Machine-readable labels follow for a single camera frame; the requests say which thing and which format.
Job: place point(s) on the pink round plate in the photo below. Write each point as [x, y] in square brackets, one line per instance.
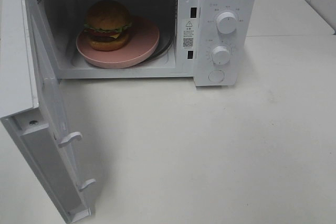
[143, 40]

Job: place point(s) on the toy hamburger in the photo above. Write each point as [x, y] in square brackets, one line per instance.
[107, 25]

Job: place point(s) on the white microwave door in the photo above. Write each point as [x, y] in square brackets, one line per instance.
[32, 108]

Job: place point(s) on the glass microwave turntable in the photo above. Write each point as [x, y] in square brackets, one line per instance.
[164, 44]

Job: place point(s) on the white lower microwave knob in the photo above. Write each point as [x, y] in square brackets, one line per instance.
[221, 55]

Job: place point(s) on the white microwave knob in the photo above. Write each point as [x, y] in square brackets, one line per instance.
[226, 22]
[221, 55]

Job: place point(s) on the white microwave oven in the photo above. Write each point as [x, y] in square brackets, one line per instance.
[195, 35]

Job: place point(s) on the white upper microwave knob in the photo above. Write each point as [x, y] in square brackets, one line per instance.
[226, 22]

